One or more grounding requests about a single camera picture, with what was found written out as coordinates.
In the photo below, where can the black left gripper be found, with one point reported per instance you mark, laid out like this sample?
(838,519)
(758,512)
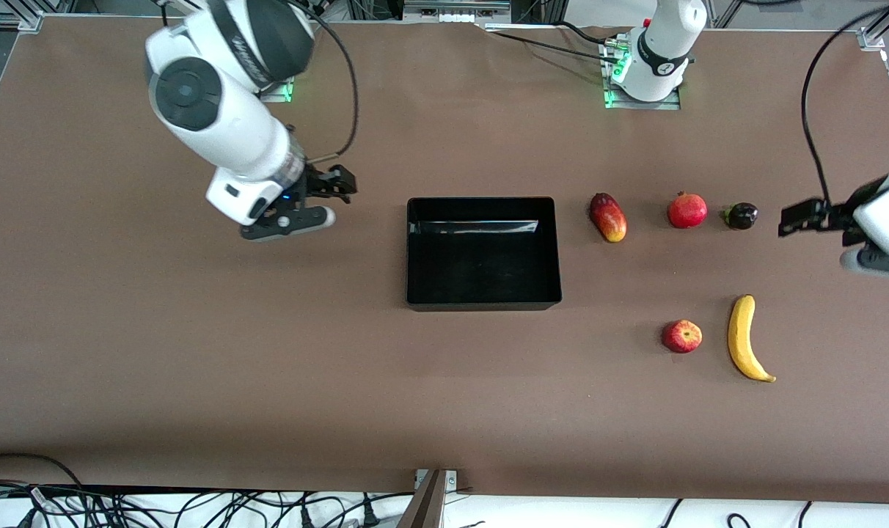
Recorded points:
(835,215)

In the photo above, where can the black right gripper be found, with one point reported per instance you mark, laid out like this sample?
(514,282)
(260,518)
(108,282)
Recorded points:
(317,182)

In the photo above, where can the yellow banana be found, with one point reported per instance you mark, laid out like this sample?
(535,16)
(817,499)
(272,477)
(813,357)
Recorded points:
(741,341)

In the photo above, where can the black plastic box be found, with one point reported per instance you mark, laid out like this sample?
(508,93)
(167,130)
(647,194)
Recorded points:
(481,271)

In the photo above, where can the red apple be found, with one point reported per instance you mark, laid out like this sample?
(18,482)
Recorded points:
(682,336)

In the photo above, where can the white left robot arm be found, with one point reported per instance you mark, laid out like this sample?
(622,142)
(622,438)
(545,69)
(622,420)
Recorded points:
(664,44)

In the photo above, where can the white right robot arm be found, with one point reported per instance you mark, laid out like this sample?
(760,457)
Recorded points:
(224,125)

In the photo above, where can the dark purple mangosteen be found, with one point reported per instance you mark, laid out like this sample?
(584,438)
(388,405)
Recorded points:
(741,216)

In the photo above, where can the red pomegranate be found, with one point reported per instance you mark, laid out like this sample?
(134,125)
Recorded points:
(687,211)

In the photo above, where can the red yellow mango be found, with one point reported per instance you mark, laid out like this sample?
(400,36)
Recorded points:
(608,218)

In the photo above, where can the grey power strip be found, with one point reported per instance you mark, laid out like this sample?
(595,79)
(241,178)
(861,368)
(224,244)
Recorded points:
(455,15)

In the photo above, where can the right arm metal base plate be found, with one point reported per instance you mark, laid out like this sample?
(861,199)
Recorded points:
(279,92)

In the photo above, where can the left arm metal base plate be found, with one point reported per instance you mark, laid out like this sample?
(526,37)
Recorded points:
(639,105)

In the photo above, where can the silver post mounting bracket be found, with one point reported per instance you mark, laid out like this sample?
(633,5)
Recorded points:
(452,480)

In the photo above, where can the grey metal camera post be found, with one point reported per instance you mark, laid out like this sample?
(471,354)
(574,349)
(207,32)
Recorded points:
(424,506)

